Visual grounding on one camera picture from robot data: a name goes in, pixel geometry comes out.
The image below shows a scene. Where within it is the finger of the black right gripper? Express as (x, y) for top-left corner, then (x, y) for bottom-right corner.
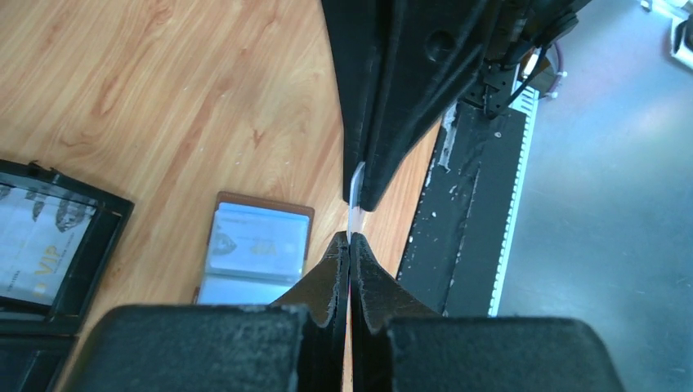
(360, 1), (503, 212)
(321, 1), (396, 203)

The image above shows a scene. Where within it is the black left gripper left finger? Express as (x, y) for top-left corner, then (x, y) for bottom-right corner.
(65, 232), (349, 391)

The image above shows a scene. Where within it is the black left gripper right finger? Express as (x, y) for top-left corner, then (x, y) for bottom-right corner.
(349, 234), (624, 391)

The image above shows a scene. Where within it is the brown leather card holder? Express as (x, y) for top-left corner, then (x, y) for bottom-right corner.
(192, 191), (315, 305)

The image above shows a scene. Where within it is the silver vip card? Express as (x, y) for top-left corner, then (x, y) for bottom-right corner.
(346, 162), (365, 243)
(1, 185), (96, 305)

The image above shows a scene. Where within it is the black three-compartment tray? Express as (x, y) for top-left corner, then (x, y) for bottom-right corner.
(1, 160), (134, 391)

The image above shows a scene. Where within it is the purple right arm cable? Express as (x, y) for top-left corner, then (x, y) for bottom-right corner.
(543, 42), (567, 101)

